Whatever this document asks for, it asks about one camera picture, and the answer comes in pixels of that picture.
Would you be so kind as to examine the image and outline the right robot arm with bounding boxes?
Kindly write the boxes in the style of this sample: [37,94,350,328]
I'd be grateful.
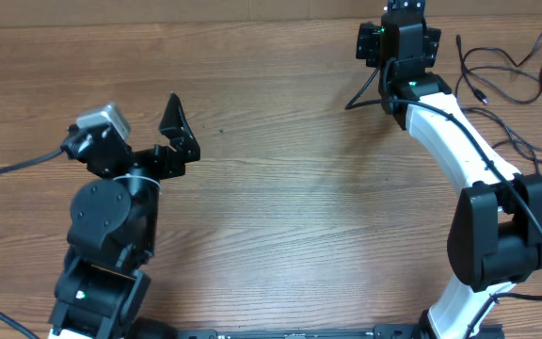
[356,1,542,338]

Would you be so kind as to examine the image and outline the black short usb cable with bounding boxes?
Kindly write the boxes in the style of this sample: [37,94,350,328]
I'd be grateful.
[491,136,542,194]

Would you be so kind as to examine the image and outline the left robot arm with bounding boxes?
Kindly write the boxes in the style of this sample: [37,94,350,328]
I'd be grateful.
[48,93,200,339]

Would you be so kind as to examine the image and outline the black thick plug cable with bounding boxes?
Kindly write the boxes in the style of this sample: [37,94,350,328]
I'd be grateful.
[454,17,542,106]

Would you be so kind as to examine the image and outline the black long looped cable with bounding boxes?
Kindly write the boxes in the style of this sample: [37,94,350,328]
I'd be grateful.
[454,65,542,166]

